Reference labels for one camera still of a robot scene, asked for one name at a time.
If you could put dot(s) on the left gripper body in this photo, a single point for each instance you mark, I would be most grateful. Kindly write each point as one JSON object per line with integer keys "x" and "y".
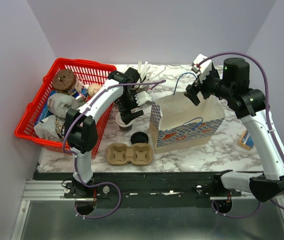
{"x": 127, "y": 103}

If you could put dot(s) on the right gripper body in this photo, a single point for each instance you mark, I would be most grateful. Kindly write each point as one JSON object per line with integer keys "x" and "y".
{"x": 210, "y": 84}

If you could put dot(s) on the black paper coffee cup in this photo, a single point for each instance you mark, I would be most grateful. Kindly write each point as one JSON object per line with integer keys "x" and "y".
{"x": 125, "y": 127}

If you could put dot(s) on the blue checkered paper bag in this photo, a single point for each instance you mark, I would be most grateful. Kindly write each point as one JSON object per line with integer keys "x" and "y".
{"x": 176, "y": 123}

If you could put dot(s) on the black plastic cup lid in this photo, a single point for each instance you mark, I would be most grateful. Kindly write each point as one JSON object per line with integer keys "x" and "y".
{"x": 139, "y": 137}

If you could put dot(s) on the white plastic cup lid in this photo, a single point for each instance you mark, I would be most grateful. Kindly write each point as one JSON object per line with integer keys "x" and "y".
{"x": 119, "y": 120}

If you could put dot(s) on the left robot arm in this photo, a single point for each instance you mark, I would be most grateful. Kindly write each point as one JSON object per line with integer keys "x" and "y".
{"x": 81, "y": 134}

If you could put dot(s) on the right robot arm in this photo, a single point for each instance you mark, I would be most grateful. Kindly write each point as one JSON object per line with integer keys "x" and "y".
{"x": 252, "y": 109}

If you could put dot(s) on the bundle of white straws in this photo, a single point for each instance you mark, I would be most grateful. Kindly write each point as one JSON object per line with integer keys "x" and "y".
{"x": 147, "y": 72}

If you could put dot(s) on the beige drink bottle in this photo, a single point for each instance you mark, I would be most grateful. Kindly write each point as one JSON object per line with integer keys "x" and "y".
{"x": 92, "y": 89}

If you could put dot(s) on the red blue drink can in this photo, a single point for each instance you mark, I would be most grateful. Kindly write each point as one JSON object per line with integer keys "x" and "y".
{"x": 78, "y": 92}

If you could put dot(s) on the red plastic basket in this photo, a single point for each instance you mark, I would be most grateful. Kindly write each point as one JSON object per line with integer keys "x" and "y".
{"x": 86, "y": 71}

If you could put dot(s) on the cardboard cup carrier tray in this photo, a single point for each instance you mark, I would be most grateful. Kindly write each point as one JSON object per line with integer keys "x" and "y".
{"x": 139, "y": 154}

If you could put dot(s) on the brown round bread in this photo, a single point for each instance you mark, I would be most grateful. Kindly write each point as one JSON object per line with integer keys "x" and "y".
{"x": 64, "y": 81}

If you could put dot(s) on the grey paper food bag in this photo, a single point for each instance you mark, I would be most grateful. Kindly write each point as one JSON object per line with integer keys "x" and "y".
{"x": 58, "y": 104}

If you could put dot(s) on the white printed food bag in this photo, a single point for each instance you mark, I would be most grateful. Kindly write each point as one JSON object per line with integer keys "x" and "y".
{"x": 50, "y": 128}

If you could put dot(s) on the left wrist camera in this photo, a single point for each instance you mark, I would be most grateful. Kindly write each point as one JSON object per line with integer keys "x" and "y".
{"x": 143, "y": 98}

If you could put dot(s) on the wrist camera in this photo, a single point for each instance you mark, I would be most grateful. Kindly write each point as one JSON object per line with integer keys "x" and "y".
{"x": 201, "y": 70}
{"x": 143, "y": 98}

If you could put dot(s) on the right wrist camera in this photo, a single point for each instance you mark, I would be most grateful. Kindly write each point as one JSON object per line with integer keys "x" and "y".
{"x": 201, "y": 70}

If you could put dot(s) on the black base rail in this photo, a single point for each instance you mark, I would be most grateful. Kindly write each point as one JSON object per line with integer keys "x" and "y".
{"x": 150, "y": 190}

